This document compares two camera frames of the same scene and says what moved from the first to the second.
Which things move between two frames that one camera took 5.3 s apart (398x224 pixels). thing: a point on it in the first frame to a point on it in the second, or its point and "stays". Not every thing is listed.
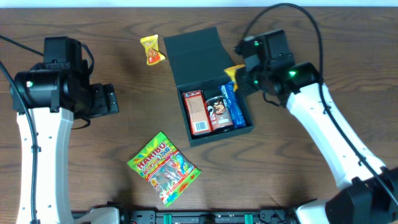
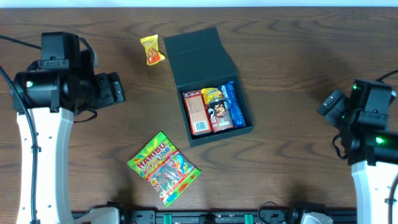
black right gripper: x=245 y=88 to x=332 y=115
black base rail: x=248 y=216 stays
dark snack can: x=220 y=114 stays
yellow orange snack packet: x=231 y=71 to x=211 y=94
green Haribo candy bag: x=165 y=167 stays
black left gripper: x=104 y=100 to x=109 y=89
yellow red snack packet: x=151 y=45 stays
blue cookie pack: x=231 y=94 stays
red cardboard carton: x=198 y=112 stays
